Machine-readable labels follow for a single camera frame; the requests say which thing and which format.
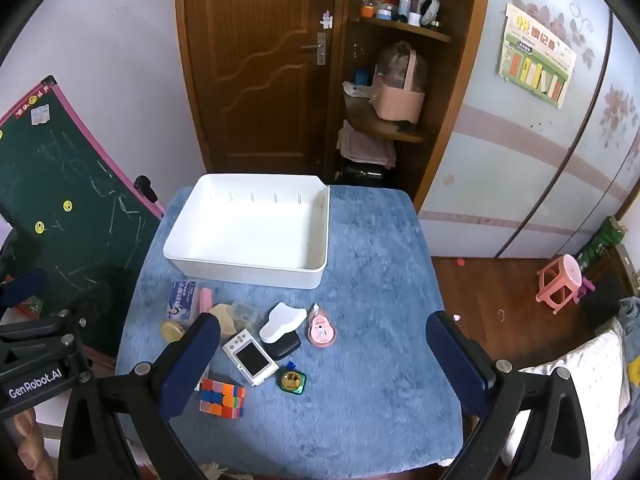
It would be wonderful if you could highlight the colourful puzzle cube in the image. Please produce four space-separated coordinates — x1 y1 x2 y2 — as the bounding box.
199 377 247 418

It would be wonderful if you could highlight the blue fuzzy blanket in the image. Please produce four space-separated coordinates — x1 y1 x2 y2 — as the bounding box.
115 185 463 466

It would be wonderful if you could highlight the metal door handle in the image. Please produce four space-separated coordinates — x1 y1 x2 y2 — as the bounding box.
300 32 328 66

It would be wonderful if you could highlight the folded pink towel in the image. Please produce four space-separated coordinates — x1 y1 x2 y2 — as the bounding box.
337 120 398 168

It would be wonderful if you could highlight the white digital camera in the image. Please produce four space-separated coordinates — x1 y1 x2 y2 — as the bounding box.
222 330 279 387

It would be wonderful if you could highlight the pink plastic stool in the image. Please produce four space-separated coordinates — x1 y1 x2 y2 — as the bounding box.
536 254 596 315

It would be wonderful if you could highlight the green bag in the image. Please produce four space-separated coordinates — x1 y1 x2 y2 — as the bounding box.
577 216 628 273

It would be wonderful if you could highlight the white plastic bin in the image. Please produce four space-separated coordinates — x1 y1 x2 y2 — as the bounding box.
163 174 331 290

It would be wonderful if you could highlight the beige foam block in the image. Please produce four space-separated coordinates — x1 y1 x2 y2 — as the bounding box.
207 302 238 339

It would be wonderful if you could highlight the round wooden disc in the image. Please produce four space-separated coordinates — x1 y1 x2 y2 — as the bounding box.
160 321 187 345

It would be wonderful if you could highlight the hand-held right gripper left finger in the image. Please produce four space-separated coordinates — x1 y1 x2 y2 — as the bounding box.
59 312 222 480

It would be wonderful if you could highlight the person's left hand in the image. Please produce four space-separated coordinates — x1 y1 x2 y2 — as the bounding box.
12 405 56 480

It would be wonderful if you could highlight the pink correction tape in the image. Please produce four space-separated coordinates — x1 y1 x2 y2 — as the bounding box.
306 303 337 347

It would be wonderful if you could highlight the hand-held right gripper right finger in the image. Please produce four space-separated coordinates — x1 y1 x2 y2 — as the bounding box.
425 310 592 480

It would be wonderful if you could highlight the black easel knob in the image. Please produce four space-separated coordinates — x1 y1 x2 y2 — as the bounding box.
134 175 158 206

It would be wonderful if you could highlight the green chalkboard with pink frame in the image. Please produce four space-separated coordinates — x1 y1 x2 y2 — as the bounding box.
0 76 166 361

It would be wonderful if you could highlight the black oval case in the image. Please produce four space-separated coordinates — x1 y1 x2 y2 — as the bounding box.
262 332 302 360

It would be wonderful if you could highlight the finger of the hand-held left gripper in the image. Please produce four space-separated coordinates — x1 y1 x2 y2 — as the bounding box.
0 269 88 361

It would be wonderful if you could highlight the row of toiletry bottles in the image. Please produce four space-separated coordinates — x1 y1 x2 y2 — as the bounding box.
361 0 442 28

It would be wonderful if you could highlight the pink storage basket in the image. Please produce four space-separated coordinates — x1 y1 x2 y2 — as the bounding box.
370 47 426 123

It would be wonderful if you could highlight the white plastic scoop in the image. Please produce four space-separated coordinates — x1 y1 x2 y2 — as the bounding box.
259 301 307 343

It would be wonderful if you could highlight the wall poster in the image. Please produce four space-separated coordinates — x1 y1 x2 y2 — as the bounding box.
497 2 577 109

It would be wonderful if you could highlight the brown wooden door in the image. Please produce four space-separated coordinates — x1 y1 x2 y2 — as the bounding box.
175 0 346 176

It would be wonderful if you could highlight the floral sliding wardrobe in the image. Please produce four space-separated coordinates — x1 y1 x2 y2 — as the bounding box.
417 0 640 261

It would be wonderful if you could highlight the white bedding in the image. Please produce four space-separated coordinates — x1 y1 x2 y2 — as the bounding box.
500 317 633 466

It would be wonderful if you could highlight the grey blue clothing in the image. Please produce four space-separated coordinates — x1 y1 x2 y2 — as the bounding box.
616 296 640 341

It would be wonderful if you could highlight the wooden corner shelf unit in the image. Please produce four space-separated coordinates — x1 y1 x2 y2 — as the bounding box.
325 0 493 211

